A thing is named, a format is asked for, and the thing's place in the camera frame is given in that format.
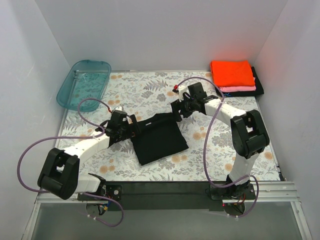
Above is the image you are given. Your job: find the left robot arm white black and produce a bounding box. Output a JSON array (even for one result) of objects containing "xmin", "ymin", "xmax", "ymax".
[{"xmin": 37, "ymin": 109, "xmax": 141, "ymax": 200}]

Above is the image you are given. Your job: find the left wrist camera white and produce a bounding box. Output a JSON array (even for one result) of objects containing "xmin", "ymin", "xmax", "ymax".
[{"xmin": 115, "ymin": 106, "xmax": 125, "ymax": 112}]

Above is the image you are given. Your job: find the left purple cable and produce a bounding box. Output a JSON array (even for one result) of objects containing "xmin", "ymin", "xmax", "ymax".
[{"xmin": 16, "ymin": 98, "xmax": 125, "ymax": 227}]

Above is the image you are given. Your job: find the purple cable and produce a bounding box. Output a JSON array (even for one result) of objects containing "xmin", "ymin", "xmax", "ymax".
[
  {"xmin": 16, "ymin": 98, "xmax": 125, "ymax": 227},
  {"xmin": 173, "ymin": 76, "xmax": 259, "ymax": 219}
]

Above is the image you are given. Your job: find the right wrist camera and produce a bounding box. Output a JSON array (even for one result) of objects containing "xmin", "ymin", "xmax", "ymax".
[{"xmin": 172, "ymin": 85, "xmax": 188, "ymax": 95}]

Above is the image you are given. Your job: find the orange folded t-shirt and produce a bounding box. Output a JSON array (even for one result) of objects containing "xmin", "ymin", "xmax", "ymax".
[{"xmin": 210, "ymin": 60, "xmax": 255, "ymax": 87}]

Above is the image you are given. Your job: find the floral patterned table mat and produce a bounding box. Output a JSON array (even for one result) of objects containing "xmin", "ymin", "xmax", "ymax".
[{"xmin": 49, "ymin": 71, "xmax": 281, "ymax": 182}]

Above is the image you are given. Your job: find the black folded t-shirt with logo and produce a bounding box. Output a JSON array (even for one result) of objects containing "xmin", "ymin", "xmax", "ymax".
[{"xmin": 222, "ymin": 66, "xmax": 264, "ymax": 98}]

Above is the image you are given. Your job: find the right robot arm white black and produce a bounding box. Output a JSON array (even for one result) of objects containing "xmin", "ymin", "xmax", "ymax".
[{"xmin": 170, "ymin": 82, "xmax": 270, "ymax": 199}]

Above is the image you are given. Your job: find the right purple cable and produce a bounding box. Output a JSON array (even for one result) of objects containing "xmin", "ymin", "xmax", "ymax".
[{"xmin": 173, "ymin": 76, "xmax": 259, "ymax": 219}]

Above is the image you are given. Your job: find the aluminium frame rail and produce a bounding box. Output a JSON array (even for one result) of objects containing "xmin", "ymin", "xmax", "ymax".
[{"xmin": 35, "ymin": 181, "xmax": 301, "ymax": 204}]

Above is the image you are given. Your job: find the pink folded t-shirt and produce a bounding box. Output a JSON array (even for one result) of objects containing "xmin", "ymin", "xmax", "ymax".
[{"xmin": 217, "ymin": 77, "xmax": 256, "ymax": 92}]

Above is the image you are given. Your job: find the teal transparent plastic bin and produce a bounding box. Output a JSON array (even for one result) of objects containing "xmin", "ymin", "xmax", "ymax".
[{"xmin": 56, "ymin": 60, "xmax": 112, "ymax": 112}]

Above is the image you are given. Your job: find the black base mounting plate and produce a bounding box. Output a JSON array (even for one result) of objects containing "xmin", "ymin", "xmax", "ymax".
[{"xmin": 77, "ymin": 181, "xmax": 241, "ymax": 212}]

